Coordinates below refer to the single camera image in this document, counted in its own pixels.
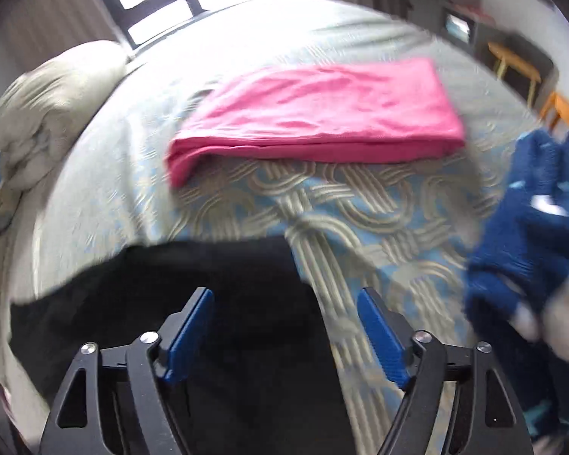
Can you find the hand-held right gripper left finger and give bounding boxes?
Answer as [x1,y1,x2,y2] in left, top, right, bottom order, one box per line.
[39,287,215,455]

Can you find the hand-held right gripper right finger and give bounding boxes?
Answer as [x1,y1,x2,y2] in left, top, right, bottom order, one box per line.
[357,287,536,455]

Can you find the black pants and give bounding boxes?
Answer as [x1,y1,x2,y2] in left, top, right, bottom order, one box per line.
[9,236,361,455]

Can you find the blue patterned bedspread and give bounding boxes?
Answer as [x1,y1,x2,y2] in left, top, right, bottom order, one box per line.
[0,0,551,455]

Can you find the dark blue patterned garment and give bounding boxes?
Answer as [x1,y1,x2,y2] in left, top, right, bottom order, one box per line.
[464,128,569,437]

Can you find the pink folded cloth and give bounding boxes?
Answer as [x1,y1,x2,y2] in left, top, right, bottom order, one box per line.
[167,57,466,188]

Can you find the beige crumpled comforter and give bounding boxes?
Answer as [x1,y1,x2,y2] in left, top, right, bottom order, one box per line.
[0,40,129,247]

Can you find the yellow wooden stool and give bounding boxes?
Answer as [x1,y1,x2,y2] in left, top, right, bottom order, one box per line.
[541,91,569,133]
[487,42,541,105]

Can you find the small screen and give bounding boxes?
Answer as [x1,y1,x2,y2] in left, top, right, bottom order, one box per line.
[443,12,472,46]

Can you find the dark cabinet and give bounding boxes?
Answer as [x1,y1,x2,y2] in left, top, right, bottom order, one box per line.
[370,0,555,100]

